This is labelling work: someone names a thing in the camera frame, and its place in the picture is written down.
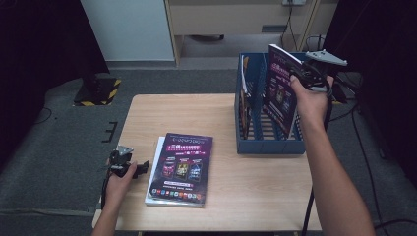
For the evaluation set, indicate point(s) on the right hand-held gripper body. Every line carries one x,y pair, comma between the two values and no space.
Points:
316,75

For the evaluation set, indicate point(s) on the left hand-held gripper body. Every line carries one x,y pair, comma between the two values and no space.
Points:
119,159

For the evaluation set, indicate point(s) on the white picture-grid magazine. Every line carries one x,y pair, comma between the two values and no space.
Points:
157,154

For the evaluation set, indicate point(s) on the purple magazine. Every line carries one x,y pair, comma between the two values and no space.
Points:
180,170
278,95

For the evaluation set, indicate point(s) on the blue file rack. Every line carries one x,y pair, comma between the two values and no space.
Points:
262,147

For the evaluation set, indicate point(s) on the person's left hand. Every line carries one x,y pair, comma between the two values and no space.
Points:
118,190

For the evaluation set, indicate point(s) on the person's right hand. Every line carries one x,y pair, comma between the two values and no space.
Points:
313,105

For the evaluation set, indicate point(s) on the grey tape piece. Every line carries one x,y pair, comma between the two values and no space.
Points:
92,208

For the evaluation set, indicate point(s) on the black curtain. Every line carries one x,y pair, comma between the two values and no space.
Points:
39,65
380,65

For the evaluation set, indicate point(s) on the white power socket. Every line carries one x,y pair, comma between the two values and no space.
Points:
293,2

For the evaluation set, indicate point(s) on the light wooden desk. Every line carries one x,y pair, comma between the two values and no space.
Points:
229,16

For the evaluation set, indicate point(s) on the white cabinet panel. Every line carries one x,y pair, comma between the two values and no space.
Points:
128,29

